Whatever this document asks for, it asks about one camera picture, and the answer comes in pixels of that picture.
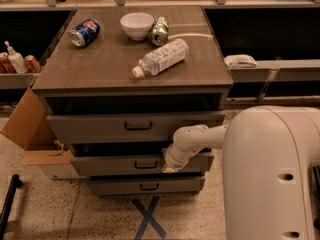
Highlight cardboard box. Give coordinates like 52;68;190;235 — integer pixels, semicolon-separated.
1;88;81;180

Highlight blue pepsi can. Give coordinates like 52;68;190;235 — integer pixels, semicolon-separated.
69;18;100;47

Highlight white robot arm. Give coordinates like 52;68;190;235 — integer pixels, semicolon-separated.
163;106;320;240

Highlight white folded cloth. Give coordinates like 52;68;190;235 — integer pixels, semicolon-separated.
224;54;257;68

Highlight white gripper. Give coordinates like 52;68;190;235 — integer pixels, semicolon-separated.
162;144;194;173

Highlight grey top drawer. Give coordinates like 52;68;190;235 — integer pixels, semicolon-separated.
47;111;225;144

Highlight red can at edge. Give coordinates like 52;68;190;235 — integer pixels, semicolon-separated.
0;52;16;73

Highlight black base leg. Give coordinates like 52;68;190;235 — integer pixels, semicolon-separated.
0;174;23;240
312;166;320;231

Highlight black right base leg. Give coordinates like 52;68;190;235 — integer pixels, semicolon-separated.
312;166;320;231

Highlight clear plastic water bottle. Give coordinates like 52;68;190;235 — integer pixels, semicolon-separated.
132;39;189;78

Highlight white bowl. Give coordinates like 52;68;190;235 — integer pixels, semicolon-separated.
120;12;154;41

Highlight grey bottom drawer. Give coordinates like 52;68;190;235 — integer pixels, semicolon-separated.
87;176;205;196

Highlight white pump bottle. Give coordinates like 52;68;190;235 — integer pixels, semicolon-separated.
5;41;28;74

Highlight grey drawer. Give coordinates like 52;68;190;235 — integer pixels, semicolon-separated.
71;152;214;177
87;176;205;196
47;111;225;144

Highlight red soda can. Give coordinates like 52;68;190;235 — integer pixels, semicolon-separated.
25;55;42;73

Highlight black left base leg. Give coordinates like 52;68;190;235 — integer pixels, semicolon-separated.
0;174;23;240

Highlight green soda can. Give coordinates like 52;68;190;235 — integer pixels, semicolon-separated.
149;16;169;46

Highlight grey drawer cabinet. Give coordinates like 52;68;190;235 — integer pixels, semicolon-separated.
33;6;233;182

